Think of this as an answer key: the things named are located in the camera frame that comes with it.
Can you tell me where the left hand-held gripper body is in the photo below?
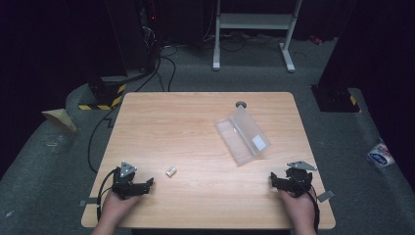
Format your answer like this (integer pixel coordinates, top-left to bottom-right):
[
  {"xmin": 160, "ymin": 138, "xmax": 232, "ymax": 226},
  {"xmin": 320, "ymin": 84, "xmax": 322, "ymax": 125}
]
[{"xmin": 111, "ymin": 161, "xmax": 147, "ymax": 201}]

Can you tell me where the clear plastic pencil case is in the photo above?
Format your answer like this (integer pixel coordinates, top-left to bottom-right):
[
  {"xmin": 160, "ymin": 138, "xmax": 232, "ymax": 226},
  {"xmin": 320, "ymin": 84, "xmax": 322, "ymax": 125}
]
[{"xmin": 214, "ymin": 106, "xmax": 272, "ymax": 167}]

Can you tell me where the black yellow striped base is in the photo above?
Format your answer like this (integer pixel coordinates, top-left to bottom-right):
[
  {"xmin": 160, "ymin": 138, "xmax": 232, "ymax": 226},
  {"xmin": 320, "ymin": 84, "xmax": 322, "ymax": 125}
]
[{"xmin": 77, "ymin": 75, "xmax": 127, "ymax": 112}]

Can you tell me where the hand-held gripper black cable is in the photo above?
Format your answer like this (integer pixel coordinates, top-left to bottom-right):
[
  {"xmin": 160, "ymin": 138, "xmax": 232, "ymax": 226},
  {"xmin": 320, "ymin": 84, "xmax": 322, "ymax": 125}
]
[
  {"xmin": 305, "ymin": 184, "xmax": 321, "ymax": 233},
  {"xmin": 96, "ymin": 167, "xmax": 118, "ymax": 223}
]

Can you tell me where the person's left hand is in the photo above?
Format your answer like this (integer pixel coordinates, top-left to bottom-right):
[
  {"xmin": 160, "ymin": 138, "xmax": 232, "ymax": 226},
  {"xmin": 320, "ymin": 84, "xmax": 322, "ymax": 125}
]
[{"xmin": 100, "ymin": 190, "xmax": 142, "ymax": 227}]

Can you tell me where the left hand-held gripper black cable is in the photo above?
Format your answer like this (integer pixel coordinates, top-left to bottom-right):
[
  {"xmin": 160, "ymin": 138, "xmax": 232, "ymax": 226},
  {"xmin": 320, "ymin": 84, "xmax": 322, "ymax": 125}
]
[{"xmin": 96, "ymin": 167, "xmax": 118, "ymax": 223}]

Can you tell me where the white blue tissue pack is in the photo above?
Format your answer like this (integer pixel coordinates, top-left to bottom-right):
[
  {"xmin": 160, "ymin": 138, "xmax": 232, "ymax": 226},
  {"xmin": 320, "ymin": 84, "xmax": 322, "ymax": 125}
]
[{"xmin": 366, "ymin": 139, "xmax": 396, "ymax": 169}]

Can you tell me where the black base with yellow stripe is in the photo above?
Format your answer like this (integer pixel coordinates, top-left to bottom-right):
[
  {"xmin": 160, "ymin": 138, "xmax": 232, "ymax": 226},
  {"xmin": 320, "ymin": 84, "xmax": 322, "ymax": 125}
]
[{"xmin": 310, "ymin": 84, "xmax": 362, "ymax": 114}]

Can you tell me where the person's right hand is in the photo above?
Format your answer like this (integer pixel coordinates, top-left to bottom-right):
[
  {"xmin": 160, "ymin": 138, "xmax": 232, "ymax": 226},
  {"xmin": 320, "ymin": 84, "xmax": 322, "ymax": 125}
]
[{"xmin": 278, "ymin": 188, "xmax": 317, "ymax": 229}]

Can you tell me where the beige paper sheet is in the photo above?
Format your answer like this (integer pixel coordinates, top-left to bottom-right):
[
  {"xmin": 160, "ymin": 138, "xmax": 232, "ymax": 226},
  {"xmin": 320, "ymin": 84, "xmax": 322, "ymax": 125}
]
[{"xmin": 41, "ymin": 108, "xmax": 78, "ymax": 133}]

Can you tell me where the black computer tower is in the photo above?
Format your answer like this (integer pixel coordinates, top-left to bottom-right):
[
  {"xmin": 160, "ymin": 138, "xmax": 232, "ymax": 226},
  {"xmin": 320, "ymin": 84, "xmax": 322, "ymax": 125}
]
[{"xmin": 106, "ymin": 0, "xmax": 161, "ymax": 74}]

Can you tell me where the white metal stand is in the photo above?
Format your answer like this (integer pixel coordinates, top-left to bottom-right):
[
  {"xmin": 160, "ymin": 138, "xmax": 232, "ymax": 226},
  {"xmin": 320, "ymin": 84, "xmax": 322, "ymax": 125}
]
[{"xmin": 212, "ymin": 0, "xmax": 303, "ymax": 73}]

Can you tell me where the tangle of black floor cables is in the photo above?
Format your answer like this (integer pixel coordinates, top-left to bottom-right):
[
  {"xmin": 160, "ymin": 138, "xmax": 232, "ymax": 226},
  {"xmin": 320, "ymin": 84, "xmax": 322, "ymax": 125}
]
[{"xmin": 161, "ymin": 30, "xmax": 285, "ymax": 53}]

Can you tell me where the grey flat tag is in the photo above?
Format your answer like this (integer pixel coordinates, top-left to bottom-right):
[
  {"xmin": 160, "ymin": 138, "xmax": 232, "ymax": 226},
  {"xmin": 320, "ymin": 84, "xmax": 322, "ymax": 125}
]
[
  {"xmin": 78, "ymin": 197, "xmax": 100, "ymax": 208},
  {"xmin": 316, "ymin": 189, "xmax": 336, "ymax": 204}
]

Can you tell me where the right hand-held gripper black cable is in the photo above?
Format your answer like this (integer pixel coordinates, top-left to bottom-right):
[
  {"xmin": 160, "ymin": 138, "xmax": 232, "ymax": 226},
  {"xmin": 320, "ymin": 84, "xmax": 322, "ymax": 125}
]
[{"xmin": 305, "ymin": 184, "xmax": 321, "ymax": 233}]

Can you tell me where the black floor cable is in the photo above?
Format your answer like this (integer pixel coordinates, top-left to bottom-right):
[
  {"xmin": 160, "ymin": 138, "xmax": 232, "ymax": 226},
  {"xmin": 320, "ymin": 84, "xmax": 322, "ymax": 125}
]
[{"xmin": 86, "ymin": 45, "xmax": 178, "ymax": 174}]

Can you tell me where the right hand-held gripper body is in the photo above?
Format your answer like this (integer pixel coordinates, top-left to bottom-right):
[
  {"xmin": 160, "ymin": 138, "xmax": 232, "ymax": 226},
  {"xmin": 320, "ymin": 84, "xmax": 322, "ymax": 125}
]
[{"xmin": 283, "ymin": 160, "xmax": 318, "ymax": 199}]

